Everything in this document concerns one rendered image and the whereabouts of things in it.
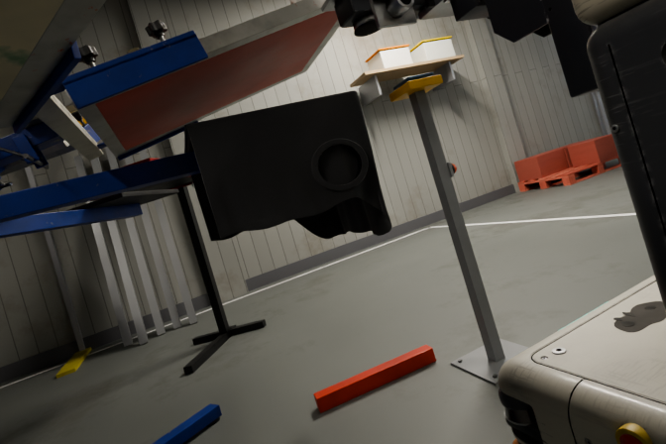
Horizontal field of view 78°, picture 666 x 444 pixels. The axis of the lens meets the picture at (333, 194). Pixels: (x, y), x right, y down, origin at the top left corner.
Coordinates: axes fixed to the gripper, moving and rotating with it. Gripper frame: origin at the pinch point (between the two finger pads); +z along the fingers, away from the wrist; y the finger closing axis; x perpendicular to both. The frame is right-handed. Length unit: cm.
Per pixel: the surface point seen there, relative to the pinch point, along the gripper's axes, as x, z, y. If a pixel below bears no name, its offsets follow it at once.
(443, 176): -14, 61, 6
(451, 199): -14, 69, 5
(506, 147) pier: 302, 138, 334
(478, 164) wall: 310, 137, 286
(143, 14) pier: 287, -171, 1
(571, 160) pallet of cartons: 258, 187, 375
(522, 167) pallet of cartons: 286, 168, 327
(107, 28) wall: 295, -174, -34
